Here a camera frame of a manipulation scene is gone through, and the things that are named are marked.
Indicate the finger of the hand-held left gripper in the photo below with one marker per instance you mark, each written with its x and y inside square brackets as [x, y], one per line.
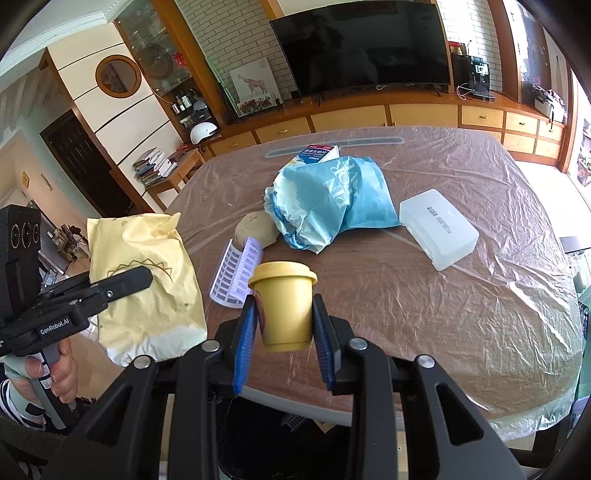
[122, 282]

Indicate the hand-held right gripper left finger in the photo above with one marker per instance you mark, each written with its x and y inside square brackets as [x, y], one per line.
[244, 346]

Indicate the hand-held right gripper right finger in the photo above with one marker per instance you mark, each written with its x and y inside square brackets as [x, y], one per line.
[323, 350]

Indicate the yellow paper bag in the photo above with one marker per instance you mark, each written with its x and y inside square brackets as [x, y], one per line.
[138, 249]

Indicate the yellow lidded cup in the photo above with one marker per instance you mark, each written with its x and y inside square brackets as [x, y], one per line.
[284, 314]

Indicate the person's left hand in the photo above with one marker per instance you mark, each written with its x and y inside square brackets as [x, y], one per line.
[62, 374]

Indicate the white purple blister pack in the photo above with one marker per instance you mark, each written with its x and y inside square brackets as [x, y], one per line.
[231, 277]

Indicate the stack of books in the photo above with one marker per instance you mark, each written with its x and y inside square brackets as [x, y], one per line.
[152, 166]

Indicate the dark wooden door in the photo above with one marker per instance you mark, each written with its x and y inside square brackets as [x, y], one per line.
[78, 166]

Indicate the small wooden side table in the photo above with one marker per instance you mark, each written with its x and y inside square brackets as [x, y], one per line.
[184, 166]

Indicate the blue white plastic bag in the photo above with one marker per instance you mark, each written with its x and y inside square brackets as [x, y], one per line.
[332, 198]

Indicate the translucent white plastic box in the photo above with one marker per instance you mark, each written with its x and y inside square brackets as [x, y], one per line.
[438, 230]

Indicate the white helmet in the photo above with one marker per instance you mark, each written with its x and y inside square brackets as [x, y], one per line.
[205, 131]

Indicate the blue white medicine box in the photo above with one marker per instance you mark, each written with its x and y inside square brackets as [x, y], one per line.
[318, 154]

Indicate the grey strip under cover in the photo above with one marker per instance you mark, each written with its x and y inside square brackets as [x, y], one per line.
[369, 141]

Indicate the electric fan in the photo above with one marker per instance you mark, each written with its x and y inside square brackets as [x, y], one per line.
[156, 61]

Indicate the low wooden drawer cabinet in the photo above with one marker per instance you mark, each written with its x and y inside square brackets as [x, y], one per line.
[346, 117]

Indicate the glass display cabinet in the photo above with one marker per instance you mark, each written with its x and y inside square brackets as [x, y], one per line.
[184, 55]

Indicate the giraffe picture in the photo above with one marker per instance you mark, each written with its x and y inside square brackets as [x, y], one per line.
[251, 83]

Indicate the black flat television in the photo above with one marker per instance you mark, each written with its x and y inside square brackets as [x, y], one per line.
[360, 46]

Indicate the black coffee machine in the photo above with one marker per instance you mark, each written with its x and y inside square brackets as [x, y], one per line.
[475, 74]

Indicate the white printer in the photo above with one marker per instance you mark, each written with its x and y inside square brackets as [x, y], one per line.
[549, 104]

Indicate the round framed wall picture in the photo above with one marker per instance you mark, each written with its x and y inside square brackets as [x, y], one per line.
[118, 76]

